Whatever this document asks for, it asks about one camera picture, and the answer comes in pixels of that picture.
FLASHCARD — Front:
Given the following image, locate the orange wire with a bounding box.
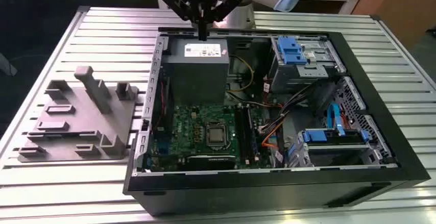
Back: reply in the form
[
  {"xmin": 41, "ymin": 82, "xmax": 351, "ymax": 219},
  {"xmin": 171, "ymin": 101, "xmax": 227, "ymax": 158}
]
[{"xmin": 262, "ymin": 128, "xmax": 285, "ymax": 148}]

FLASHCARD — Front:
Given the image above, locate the hard disk in blue carrier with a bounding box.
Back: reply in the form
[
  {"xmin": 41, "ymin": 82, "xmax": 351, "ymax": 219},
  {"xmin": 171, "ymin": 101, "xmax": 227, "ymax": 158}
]
[{"xmin": 305, "ymin": 129, "xmax": 371, "ymax": 145}]

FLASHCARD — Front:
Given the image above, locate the yellow wire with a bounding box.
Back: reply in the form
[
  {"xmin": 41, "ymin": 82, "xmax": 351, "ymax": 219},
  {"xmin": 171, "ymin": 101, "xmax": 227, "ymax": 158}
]
[{"xmin": 229, "ymin": 55, "xmax": 257, "ymax": 92}]

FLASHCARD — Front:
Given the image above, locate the metal drive cage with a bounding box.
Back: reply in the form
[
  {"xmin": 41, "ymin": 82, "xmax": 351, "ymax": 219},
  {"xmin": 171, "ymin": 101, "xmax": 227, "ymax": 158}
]
[{"xmin": 271, "ymin": 36, "xmax": 347, "ymax": 94}]

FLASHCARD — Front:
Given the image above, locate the black CPU socket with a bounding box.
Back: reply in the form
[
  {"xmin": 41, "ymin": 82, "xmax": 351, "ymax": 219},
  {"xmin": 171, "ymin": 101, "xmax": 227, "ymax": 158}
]
[{"xmin": 203, "ymin": 121, "xmax": 231, "ymax": 151}]

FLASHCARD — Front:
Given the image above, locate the red wire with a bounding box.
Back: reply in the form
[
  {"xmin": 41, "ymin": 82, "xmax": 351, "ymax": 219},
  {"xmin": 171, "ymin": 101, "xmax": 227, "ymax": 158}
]
[{"xmin": 158, "ymin": 77, "xmax": 170, "ymax": 130}]

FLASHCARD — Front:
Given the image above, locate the grey power supply unit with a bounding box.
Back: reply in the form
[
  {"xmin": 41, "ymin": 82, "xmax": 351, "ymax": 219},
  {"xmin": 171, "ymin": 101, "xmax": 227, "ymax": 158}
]
[{"xmin": 163, "ymin": 38, "xmax": 230, "ymax": 106}]

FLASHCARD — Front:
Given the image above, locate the silver CPU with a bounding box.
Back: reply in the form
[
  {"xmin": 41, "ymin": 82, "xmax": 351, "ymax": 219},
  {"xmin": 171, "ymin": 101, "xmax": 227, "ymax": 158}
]
[{"xmin": 207, "ymin": 128, "xmax": 227, "ymax": 143}]

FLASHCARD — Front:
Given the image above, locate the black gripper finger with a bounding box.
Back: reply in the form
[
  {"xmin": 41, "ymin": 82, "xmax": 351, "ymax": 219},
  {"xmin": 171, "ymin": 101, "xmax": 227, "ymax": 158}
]
[
  {"xmin": 203, "ymin": 0, "xmax": 238, "ymax": 42},
  {"xmin": 158, "ymin": 0, "xmax": 206, "ymax": 42}
]

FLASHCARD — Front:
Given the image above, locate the black PC case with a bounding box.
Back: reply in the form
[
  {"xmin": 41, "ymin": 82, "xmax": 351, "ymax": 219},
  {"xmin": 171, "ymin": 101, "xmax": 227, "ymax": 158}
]
[{"xmin": 122, "ymin": 27, "xmax": 433, "ymax": 217}]

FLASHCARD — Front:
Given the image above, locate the grey chair part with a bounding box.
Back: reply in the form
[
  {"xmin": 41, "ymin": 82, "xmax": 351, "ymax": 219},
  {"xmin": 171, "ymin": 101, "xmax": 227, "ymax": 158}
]
[{"xmin": 0, "ymin": 53, "xmax": 18, "ymax": 77}]

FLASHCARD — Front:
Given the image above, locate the green motherboard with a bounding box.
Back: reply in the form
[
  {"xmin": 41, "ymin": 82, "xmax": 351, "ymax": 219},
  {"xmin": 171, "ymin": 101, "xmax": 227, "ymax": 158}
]
[{"xmin": 150, "ymin": 104, "xmax": 274, "ymax": 171}]

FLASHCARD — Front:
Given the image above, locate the grey parts rack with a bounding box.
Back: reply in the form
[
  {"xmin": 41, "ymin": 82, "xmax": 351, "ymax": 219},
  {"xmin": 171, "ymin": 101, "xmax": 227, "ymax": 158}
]
[{"xmin": 17, "ymin": 65, "xmax": 145, "ymax": 164}]

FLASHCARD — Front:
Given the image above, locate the wooden cabinet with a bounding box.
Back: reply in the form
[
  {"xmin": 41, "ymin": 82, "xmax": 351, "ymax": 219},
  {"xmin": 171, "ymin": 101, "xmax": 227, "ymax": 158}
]
[{"xmin": 353, "ymin": 0, "xmax": 436, "ymax": 50}]

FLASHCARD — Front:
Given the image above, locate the blue drive bay latch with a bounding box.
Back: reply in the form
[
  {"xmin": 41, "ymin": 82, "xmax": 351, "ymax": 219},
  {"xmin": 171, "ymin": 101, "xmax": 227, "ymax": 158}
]
[{"xmin": 278, "ymin": 36, "xmax": 310, "ymax": 65}]

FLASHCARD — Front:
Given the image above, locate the blue flat data wire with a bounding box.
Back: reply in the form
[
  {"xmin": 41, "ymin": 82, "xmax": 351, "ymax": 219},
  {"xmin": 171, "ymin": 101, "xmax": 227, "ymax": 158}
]
[{"xmin": 327, "ymin": 103, "xmax": 347, "ymax": 135}]

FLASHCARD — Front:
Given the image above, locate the black graphics card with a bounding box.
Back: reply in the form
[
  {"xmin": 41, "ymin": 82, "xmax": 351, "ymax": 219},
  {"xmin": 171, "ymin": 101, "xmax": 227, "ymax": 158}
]
[{"xmin": 186, "ymin": 154, "xmax": 237, "ymax": 171}]

